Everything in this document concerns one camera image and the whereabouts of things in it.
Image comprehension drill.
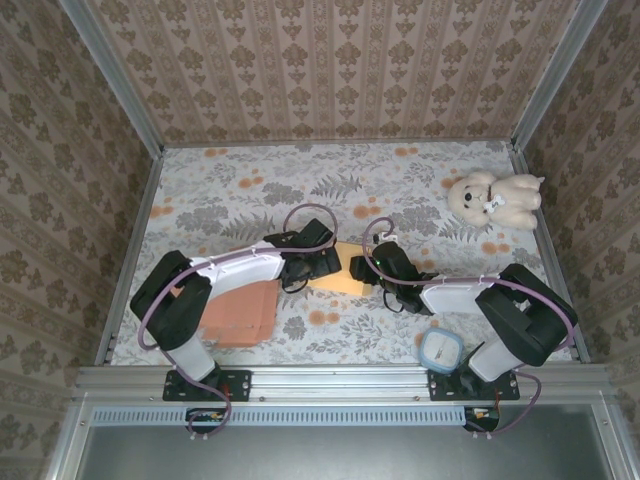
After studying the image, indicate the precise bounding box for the yellow paper box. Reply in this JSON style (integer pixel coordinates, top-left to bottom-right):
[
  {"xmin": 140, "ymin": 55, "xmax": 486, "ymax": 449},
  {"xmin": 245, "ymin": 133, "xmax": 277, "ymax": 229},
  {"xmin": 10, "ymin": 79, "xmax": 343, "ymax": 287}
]
[{"xmin": 307, "ymin": 241, "xmax": 376, "ymax": 297}]

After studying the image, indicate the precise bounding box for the pink paper box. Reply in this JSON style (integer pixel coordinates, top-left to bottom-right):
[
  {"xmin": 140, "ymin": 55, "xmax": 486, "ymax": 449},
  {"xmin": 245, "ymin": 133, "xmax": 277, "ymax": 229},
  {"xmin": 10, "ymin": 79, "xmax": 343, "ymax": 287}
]
[{"xmin": 169, "ymin": 280, "xmax": 279, "ymax": 349}]

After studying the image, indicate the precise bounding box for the floral patterned tablecloth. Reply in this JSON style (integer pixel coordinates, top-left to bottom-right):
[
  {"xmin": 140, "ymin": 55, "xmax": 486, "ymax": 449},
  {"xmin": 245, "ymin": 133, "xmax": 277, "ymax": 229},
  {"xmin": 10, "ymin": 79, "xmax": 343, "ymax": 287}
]
[{"xmin": 109, "ymin": 142, "xmax": 574, "ymax": 366}]

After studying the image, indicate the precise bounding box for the white square blue-rimmed container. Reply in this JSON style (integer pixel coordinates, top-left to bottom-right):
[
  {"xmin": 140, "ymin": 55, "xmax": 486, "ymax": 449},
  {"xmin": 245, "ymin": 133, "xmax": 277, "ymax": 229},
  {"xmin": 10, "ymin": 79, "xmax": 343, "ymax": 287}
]
[{"xmin": 418, "ymin": 327, "xmax": 462, "ymax": 374}]

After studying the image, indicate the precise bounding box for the cream plush dog toy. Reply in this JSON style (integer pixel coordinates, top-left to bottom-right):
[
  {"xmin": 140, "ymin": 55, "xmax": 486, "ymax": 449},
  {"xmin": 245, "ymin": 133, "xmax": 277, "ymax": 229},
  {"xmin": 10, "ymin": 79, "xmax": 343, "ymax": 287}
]
[{"xmin": 446, "ymin": 170, "xmax": 544, "ymax": 231}]

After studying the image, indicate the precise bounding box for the small controller board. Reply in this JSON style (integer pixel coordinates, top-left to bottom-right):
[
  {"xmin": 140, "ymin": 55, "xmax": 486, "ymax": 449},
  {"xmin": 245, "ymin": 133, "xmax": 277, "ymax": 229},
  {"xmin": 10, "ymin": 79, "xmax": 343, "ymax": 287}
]
[
  {"xmin": 463, "ymin": 405, "xmax": 501, "ymax": 432},
  {"xmin": 185, "ymin": 407, "xmax": 226, "ymax": 435}
]

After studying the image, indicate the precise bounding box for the grey metal panel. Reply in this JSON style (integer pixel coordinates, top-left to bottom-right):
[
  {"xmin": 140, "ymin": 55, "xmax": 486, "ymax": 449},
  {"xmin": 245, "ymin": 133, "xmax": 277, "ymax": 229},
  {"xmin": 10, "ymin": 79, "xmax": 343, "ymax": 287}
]
[{"xmin": 74, "ymin": 424, "xmax": 616, "ymax": 480}]

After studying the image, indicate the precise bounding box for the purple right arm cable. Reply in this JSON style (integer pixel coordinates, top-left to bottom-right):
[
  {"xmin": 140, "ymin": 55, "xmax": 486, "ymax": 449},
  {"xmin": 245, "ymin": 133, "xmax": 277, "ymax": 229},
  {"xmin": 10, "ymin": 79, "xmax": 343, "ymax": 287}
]
[{"xmin": 362, "ymin": 217, "xmax": 576, "ymax": 441}]

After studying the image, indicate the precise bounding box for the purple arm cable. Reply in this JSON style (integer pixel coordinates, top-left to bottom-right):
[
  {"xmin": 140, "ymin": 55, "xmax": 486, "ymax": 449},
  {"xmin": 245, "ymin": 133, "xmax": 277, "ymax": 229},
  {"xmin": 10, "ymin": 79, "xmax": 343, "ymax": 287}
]
[
  {"xmin": 362, "ymin": 217, "xmax": 576, "ymax": 441},
  {"xmin": 137, "ymin": 203, "xmax": 339, "ymax": 444}
]

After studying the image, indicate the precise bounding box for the aluminium table edge rail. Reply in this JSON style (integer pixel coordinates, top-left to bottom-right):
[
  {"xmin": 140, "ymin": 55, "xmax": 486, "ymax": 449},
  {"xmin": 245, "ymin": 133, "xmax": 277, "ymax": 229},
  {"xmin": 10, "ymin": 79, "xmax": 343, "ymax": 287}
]
[{"xmin": 74, "ymin": 364, "xmax": 614, "ymax": 401}]

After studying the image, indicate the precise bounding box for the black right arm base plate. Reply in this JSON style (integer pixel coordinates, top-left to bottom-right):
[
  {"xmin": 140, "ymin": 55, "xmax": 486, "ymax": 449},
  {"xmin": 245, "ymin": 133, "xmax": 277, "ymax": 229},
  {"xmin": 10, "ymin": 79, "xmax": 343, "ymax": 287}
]
[{"xmin": 428, "ymin": 368, "xmax": 521, "ymax": 401}]

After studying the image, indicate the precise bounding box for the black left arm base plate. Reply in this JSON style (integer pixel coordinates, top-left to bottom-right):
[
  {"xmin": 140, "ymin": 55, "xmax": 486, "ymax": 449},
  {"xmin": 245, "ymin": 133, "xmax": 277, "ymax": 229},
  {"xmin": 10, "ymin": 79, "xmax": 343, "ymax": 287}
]
[{"xmin": 163, "ymin": 368, "xmax": 252, "ymax": 401}]

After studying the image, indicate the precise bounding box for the grey slotted cable duct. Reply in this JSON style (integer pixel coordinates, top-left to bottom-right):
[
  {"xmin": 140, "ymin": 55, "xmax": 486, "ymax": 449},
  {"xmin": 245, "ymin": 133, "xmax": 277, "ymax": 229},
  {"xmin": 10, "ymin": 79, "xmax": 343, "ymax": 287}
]
[{"xmin": 92, "ymin": 405, "xmax": 466, "ymax": 427}]

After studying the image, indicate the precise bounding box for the aluminium side rail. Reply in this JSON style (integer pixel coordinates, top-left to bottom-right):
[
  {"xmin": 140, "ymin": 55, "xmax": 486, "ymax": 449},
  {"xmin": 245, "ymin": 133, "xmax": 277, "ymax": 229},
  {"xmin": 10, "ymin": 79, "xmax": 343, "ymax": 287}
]
[
  {"xmin": 94, "ymin": 149, "xmax": 166, "ymax": 366},
  {"xmin": 509, "ymin": 144, "xmax": 591, "ymax": 364}
]

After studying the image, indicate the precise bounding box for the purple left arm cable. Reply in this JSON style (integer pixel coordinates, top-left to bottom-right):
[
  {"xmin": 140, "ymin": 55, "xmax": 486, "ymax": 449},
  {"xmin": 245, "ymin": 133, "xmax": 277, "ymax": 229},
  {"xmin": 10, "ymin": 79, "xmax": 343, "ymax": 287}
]
[{"xmin": 137, "ymin": 203, "xmax": 339, "ymax": 444}]

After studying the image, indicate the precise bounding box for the aluminium frame post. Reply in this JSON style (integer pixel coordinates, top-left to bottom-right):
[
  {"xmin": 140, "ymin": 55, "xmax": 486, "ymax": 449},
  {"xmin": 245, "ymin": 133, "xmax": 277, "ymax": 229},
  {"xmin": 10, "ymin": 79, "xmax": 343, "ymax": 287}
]
[
  {"xmin": 509, "ymin": 0, "xmax": 609, "ymax": 151},
  {"xmin": 59, "ymin": 0, "xmax": 166, "ymax": 156}
]

